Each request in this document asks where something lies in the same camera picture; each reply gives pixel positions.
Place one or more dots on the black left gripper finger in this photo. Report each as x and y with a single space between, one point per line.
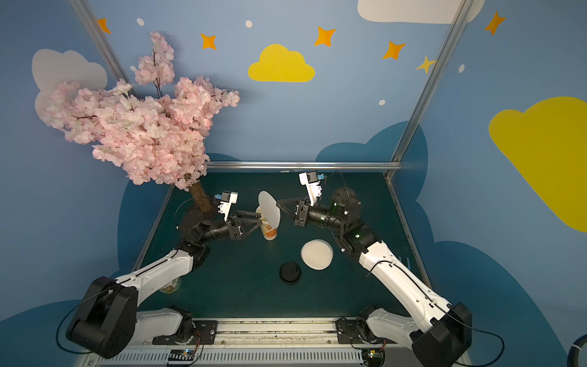
247 228
245 215

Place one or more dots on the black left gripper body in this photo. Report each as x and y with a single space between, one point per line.
236 228

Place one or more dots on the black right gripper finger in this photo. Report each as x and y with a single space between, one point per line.
286 202
290 210

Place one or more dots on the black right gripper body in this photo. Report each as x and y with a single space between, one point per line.
300 213

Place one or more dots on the printed paper milk tea cup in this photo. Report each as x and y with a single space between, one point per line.
269 233

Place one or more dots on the black plastic cup lid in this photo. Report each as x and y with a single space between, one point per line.
290 273

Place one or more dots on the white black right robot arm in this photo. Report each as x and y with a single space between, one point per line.
438 332

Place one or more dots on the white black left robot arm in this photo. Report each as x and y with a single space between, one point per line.
108 319

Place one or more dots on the white leak-proof paper stack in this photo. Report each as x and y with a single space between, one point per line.
317 254

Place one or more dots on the pink cherry blossom tree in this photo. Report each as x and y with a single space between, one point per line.
156 139

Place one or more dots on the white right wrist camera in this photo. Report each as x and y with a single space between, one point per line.
312 182

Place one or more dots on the aluminium frame back bar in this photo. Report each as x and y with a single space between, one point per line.
303 165

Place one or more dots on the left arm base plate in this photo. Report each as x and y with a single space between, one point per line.
197 332

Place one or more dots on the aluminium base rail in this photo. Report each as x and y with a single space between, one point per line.
297 341

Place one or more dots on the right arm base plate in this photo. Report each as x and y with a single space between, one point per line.
355 332

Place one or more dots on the aluminium frame right post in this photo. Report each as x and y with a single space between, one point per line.
444 55

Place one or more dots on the aluminium frame post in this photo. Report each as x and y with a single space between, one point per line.
87 18
444 55

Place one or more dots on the aluminium frame left post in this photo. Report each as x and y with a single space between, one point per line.
87 18

